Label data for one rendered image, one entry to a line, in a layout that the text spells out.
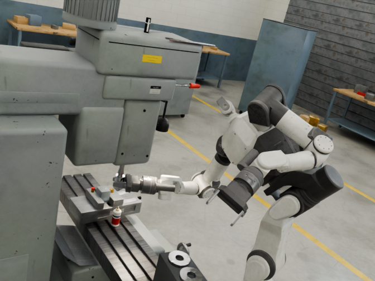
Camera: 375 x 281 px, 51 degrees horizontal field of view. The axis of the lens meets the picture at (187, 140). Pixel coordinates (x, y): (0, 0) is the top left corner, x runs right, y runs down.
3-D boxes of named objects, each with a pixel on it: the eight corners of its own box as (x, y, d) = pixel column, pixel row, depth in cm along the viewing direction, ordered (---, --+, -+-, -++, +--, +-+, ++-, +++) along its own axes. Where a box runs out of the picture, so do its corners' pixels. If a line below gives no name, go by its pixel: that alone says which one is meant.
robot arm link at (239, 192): (239, 219, 135) (258, 197, 141) (249, 209, 127) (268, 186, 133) (211, 195, 138) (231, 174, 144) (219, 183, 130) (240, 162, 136)
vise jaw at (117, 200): (110, 190, 215) (111, 184, 214) (123, 205, 205) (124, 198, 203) (100, 192, 211) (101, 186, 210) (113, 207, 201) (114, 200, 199)
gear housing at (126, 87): (146, 84, 188) (149, 64, 185) (173, 101, 171) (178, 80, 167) (79, 81, 168) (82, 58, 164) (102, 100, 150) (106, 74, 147)
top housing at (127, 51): (166, 64, 191) (172, 31, 185) (197, 81, 172) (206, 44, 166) (71, 56, 162) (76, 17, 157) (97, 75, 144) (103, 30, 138)
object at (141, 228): (131, 230, 232) (135, 213, 227) (162, 268, 207) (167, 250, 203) (46, 248, 201) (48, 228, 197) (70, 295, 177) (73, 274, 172)
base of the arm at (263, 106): (284, 114, 168) (261, 102, 172) (291, 91, 158) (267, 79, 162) (267, 134, 160) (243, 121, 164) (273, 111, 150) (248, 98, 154)
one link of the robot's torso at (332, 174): (348, 184, 161) (322, 149, 165) (339, 192, 151) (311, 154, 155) (297, 214, 177) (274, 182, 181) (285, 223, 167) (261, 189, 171)
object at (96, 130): (94, 140, 185) (101, 88, 176) (116, 164, 167) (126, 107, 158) (53, 143, 173) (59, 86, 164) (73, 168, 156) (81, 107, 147)
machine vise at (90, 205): (126, 198, 225) (129, 182, 221) (139, 212, 215) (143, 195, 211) (67, 208, 203) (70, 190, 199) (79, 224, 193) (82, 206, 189)
